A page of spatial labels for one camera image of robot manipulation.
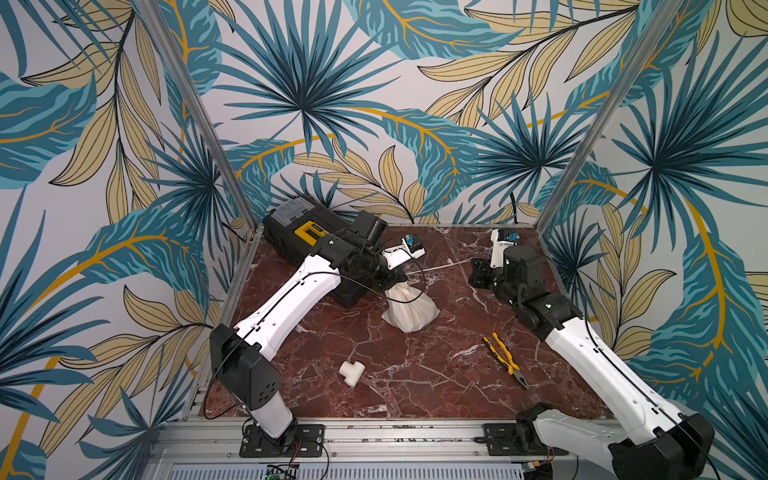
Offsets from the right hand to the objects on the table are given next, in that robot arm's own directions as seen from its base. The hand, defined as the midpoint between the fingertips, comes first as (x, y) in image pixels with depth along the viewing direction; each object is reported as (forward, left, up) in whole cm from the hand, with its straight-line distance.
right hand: (454, 266), depth 74 cm
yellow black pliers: (-15, -18, -27) cm, 36 cm away
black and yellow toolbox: (+24, +45, -8) cm, 52 cm away
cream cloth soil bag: (-5, +11, -10) cm, 16 cm away
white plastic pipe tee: (-17, +27, -24) cm, 40 cm away
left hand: (-2, +14, -2) cm, 14 cm away
